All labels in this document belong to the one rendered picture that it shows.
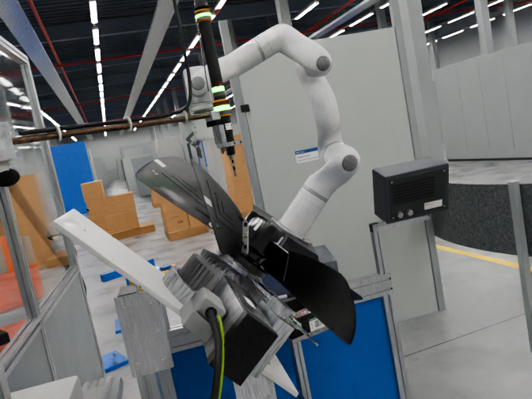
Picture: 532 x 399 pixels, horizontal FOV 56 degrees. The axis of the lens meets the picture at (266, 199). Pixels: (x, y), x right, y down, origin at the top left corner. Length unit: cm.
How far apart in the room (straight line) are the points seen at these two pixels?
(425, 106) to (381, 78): 459
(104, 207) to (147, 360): 929
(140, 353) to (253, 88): 227
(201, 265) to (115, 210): 930
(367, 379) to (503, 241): 138
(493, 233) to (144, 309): 231
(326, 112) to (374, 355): 95
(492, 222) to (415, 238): 70
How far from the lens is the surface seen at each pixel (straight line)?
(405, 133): 358
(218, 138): 137
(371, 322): 201
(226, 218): 110
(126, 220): 1055
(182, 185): 135
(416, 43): 815
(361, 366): 205
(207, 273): 124
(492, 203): 310
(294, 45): 193
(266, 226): 127
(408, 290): 372
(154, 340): 127
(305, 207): 202
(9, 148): 105
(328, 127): 200
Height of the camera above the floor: 145
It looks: 7 degrees down
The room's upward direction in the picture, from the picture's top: 11 degrees counter-clockwise
